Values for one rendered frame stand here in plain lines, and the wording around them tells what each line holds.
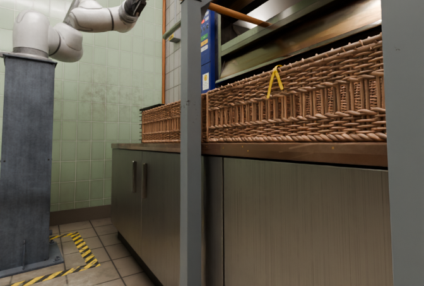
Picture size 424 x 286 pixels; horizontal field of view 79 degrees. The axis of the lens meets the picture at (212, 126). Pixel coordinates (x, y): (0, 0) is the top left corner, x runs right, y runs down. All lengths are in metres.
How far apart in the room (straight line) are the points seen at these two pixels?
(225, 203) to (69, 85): 1.81
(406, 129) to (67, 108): 2.10
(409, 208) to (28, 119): 1.48
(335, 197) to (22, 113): 1.40
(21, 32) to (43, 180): 0.74
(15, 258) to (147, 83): 1.50
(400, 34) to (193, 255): 0.59
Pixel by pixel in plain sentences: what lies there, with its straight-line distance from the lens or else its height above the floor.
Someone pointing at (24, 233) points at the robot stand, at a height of 0.16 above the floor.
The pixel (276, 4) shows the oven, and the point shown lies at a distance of 1.61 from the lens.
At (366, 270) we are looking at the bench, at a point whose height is 0.42.
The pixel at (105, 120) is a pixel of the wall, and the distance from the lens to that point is 2.23.
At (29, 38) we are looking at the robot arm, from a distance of 1.64.
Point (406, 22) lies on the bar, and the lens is 0.33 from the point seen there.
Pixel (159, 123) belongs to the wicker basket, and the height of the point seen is 0.66.
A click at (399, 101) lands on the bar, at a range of 0.31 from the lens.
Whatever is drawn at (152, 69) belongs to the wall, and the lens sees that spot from 2.41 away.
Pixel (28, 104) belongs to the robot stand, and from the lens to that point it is 1.54.
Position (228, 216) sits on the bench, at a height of 0.42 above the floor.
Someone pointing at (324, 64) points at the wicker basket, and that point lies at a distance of 0.49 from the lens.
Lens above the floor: 0.58
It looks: 4 degrees up
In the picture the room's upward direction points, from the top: straight up
